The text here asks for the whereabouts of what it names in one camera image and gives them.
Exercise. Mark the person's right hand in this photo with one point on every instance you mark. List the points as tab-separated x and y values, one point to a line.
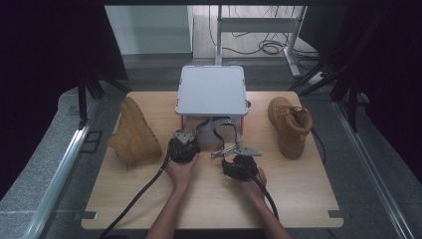
253	189

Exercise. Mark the aluminium rail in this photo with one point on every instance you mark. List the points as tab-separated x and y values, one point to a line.
371	172
58	179

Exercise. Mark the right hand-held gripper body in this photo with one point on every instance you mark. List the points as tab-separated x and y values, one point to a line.
240	167

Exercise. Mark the person's left hand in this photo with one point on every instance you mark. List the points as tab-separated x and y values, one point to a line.
182	174

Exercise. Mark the white panel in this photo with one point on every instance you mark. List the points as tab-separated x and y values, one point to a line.
149	30

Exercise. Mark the tan suede boot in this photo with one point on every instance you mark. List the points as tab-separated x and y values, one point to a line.
288	126
134	132

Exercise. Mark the white power strip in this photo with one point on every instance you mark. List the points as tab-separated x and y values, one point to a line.
316	78

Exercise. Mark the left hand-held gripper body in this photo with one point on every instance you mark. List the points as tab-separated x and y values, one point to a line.
184	151

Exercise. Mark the black metal stand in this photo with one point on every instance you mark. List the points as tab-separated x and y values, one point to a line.
351	99
83	99

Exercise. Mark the white metal desk frame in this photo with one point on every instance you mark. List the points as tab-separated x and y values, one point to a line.
257	25

